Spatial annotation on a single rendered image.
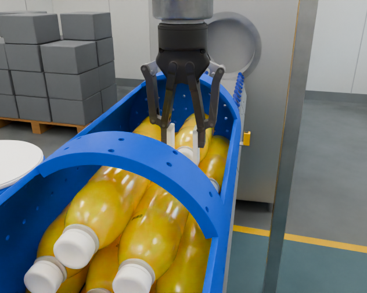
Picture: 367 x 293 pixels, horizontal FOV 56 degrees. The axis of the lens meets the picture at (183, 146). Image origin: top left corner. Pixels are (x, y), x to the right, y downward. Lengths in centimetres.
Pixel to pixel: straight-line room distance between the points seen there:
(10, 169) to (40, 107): 307
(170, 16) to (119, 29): 503
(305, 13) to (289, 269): 135
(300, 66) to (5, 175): 103
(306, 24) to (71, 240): 114
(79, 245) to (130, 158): 10
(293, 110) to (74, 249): 115
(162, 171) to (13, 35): 356
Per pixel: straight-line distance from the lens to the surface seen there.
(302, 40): 135
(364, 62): 516
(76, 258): 38
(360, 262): 229
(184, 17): 50
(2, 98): 418
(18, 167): 86
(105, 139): 42
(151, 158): 39
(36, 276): 43
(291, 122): 142
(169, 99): 56
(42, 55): 372
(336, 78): 514
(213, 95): 55
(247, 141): 124
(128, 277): 38
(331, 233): 245
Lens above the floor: 139
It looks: 24 degrees down
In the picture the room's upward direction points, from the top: straight up
